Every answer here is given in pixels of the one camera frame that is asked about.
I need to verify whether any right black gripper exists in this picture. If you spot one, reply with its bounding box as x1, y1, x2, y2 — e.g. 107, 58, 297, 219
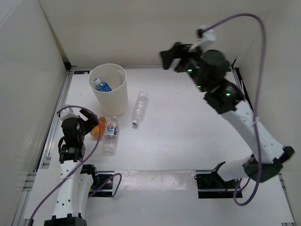
156, 44, 205, 93

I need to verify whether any clear crushed plastic bottle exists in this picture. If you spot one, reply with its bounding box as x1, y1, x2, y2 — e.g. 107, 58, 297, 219
132, 91, 149, 127

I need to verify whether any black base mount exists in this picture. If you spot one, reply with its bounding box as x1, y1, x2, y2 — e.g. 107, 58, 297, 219
194, 171, 238, 199
88, 171, 114, 198

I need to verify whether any blue label plastic bottle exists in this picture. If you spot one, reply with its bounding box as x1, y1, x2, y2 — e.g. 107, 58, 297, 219
93, 78, 112, 92

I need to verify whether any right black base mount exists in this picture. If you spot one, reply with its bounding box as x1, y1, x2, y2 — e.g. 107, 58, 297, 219
194, 171, 238, 199

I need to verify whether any orange juice bottle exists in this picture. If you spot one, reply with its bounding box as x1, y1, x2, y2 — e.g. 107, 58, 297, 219
90, 117, 106, 139

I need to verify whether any white cylindrical plastic bin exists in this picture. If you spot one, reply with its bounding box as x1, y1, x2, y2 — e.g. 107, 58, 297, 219
88, 63, 128, 116

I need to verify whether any clear bottle white orange label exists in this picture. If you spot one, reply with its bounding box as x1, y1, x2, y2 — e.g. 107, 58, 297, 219
102, 116, 119, 155

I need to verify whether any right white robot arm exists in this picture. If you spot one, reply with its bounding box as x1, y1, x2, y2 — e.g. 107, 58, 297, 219
159, 42, 294, 188

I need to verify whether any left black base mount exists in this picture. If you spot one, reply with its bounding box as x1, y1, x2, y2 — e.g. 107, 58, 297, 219
88, 171, 114, 198

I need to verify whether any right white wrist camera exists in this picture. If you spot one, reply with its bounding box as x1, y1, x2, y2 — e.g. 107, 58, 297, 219
189, 25, 216, 52

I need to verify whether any blue corner sticker left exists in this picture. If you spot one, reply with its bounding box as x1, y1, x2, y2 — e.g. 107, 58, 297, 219
73, 70, 90, 75

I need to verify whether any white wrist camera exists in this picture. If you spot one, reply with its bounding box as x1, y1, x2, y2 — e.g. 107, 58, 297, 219
57, 108, 78, 121
189, 25, 216, 52

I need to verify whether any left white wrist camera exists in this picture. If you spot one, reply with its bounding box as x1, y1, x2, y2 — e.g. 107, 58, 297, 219
57, 108, 78, 121

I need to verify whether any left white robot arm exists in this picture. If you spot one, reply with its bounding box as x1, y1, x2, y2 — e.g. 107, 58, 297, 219
44, 108, 99, 226

